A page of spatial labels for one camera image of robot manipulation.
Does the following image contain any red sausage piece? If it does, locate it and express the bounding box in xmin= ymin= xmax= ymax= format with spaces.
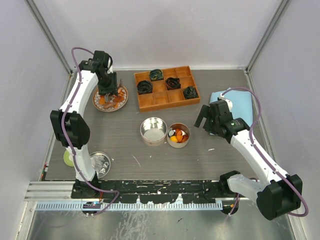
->
xmin=182 ymin=134 xmax=189 ymax=142

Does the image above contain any tall pink lunch tin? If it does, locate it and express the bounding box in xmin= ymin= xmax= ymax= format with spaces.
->
xmin=139 ymin=117 xmax=168 ymax=147

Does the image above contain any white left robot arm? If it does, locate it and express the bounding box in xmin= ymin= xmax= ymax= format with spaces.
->
xmin=50 ymin=50 xmax=118 ymax=198

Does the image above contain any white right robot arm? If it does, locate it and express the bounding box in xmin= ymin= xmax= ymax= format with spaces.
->
xmin=194 ymin=99 xmax=303 ymax=220

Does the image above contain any short pink lunch tin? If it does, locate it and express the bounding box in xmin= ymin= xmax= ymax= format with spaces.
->
xmin=166 ymin=123 xmax=191 ymax=149

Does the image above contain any dark seaweed roll right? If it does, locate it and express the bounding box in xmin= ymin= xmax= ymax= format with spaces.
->
xmin=183 ymin=86 xmax=199 ymax=100

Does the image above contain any folded light blue cloth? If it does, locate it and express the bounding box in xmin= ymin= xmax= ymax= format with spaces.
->
xmin=223 ymin=90 xmax=254 ymax=128

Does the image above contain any wooden compartment tray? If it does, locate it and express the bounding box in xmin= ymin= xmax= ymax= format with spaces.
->
xmin=137 ymin=65 xmax=201 ymax=112

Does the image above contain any brown patterned food plate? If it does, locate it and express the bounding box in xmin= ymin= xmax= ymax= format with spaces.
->
xmin=92 ymin=86 xmax=129 ymax=113

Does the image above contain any dark seaweed roll centre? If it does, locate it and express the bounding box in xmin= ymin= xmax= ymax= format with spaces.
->
xmin=165 ymin=77 xmax=181 ymax=91

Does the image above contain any dark seaweed roll back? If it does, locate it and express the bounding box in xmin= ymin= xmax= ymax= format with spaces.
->
xmin=149 ymin=68 xmax=164 ymax=82

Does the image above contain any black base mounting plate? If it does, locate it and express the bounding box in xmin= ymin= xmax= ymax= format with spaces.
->
xmin=71 ymin=180 xmax=236 ymax=204

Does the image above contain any round metal lid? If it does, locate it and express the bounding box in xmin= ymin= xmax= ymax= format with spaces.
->
xmin=89 ymin=151 xmax=111 ymax=179

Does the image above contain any green object behind lid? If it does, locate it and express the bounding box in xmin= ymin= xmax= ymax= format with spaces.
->
xmin=63 ymin=150 xmax=74 ymax=167

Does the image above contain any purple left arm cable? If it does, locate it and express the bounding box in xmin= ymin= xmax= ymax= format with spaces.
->
xmin=61 ymin=46 xmax=121 ymax=216

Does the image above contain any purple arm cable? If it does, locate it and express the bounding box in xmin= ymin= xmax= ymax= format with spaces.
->
xmin=219 ymin=86 xmax=310 ymax=218
xmin=61 ymin=46 xmax=121 ymax=216

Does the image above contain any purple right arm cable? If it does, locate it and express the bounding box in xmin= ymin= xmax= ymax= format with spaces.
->
xmin=219 ymin=86 xmax=310 ymax=218

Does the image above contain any aluminium frame rail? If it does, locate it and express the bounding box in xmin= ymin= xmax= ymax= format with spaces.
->
xmin=24 ymin=181 xmax=75 ymax=202

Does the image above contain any white slotted cable duct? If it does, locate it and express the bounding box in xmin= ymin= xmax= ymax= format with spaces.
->
xmin=35 ymin=200 xmax=223 ymax=211

